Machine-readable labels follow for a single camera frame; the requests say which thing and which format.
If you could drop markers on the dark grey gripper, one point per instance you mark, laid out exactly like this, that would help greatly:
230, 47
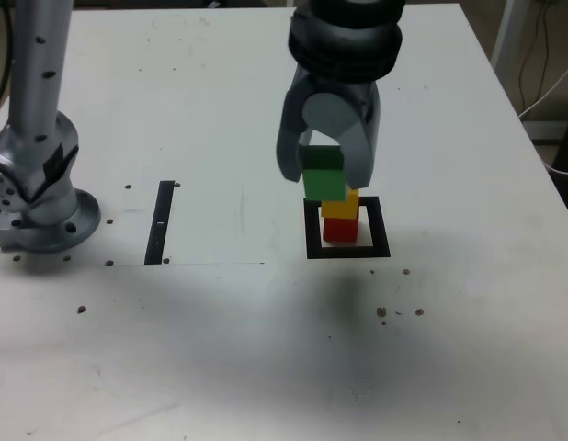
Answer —
353, 91

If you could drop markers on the green cube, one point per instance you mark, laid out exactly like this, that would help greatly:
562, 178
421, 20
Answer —
323, 184

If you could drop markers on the yellow cube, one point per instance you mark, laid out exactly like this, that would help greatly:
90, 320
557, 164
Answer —
341, 209

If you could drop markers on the red cube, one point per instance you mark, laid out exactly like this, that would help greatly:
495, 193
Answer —
339, 229

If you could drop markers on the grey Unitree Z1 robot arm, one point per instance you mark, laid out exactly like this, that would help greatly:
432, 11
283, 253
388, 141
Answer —
40, 220

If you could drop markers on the black tape square outline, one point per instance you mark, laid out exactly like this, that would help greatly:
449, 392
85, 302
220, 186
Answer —
348, 252

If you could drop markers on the black tape strip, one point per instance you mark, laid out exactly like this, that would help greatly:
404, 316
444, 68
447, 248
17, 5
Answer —
159, 220

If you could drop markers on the white metal frame leg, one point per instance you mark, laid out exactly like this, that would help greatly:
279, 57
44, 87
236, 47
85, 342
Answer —
504, 37

